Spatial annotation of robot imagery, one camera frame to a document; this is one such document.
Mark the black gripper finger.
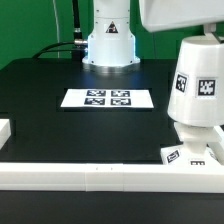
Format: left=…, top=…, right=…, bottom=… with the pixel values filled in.
left=203, top=23, right=224, bottom=43

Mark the black cable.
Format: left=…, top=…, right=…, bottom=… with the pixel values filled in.
left=32, top=39, right=88, bottom=60

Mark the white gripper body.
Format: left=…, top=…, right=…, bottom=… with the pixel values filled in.
left=139, top=0, right=224, bottom=32

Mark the white fence front wall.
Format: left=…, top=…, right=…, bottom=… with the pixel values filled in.
left=0, top=163, right=224, bottom=193

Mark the white thin cable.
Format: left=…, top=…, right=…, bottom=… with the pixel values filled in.
left=52, top=0, right=62, bottom=59

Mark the white marker card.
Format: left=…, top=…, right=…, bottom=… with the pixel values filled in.
left=61, top=89, right=154, bottom=109

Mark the white fence left wall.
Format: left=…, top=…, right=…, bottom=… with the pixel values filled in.
left=0, top=119, right=11, bottom=150

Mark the white fence wall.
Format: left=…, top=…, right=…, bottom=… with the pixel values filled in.
left=0, top=163, right=224, bottom=193
left=0, top=119, right=11, bottom=150

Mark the white lamp shade cone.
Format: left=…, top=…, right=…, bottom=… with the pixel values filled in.
left=168, top=36, right=224, bottom=127

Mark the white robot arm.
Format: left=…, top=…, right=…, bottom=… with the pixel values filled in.
left=82, top=0, right=224, bottom=73

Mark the white lamp base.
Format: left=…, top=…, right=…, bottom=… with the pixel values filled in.
left=160, top=122, right=224, bottom=167

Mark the black pole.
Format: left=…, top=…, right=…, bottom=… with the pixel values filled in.
left=72, top=0, right=82, bottom=39

